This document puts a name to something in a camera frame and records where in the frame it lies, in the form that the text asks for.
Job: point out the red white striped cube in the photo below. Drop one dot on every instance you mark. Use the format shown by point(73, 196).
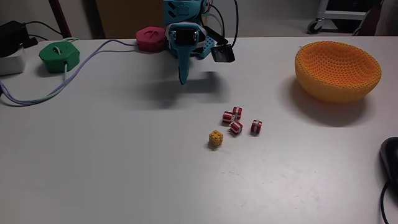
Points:
point(227, 117)
point(236, 127)
point(256, 127)
point(237, 112)

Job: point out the yellow brick cube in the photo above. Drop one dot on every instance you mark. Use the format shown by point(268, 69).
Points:
point(215, 137)

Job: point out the yellow honeycomb basket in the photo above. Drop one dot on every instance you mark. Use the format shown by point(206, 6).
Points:
point(337, 73)

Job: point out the pink hexagonal box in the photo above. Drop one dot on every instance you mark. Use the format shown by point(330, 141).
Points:
point(150, 39)

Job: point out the brown board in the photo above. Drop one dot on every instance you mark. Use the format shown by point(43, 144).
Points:
point(130, 17)

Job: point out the green hexagonal box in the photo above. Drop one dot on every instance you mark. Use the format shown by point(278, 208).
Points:
point(59, 56)

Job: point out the dark red pole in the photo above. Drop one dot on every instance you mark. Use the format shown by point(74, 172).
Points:
point(60, 18)

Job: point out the white wheeled cart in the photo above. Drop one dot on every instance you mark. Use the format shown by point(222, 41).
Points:
point(339, 15)

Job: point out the white box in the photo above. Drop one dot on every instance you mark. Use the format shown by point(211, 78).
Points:
point(12, 63)

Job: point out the black power adapter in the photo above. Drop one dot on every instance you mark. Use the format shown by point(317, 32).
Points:
point(12, 37)

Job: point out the black computer mouse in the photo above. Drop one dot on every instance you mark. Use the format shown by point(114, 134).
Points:
point(390, 161)

